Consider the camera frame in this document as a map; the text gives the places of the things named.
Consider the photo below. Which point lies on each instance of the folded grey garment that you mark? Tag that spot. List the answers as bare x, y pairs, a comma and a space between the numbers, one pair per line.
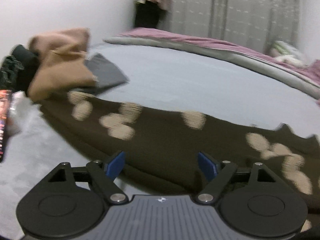
107, 74

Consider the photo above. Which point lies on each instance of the hanging pink black clothes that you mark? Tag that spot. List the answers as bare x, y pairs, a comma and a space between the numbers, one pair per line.
149, 13

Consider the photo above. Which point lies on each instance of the pink grey duvet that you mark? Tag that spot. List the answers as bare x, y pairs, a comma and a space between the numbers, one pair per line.
221, 50

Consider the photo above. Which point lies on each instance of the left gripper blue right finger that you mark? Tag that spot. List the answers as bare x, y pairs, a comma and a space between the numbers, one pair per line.
208, 166

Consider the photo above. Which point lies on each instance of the dark brown patterned sweater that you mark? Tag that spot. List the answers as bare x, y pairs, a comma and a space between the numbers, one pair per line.
161, 147

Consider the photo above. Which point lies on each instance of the white plush toy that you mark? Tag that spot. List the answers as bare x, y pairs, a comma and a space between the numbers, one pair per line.
291, 60

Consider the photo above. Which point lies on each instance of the tan brown garment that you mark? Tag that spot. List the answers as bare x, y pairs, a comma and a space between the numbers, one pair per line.
61, 69

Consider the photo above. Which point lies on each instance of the black garment pile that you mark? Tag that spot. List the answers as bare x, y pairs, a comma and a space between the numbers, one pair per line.
18, 69

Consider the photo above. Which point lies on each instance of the grey dotted curtain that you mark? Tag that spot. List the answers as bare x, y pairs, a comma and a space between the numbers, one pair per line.
255, 24

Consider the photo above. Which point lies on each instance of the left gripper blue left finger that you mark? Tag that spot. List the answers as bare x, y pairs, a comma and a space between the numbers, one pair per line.
114, 165

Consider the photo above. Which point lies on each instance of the light blue bed sheet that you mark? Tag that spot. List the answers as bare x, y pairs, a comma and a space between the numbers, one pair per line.
162, 79

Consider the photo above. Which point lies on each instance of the grey white small pillow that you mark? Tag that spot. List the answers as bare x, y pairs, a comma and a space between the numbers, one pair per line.
280, 48

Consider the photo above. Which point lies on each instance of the white packet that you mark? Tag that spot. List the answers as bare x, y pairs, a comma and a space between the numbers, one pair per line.
18, 113

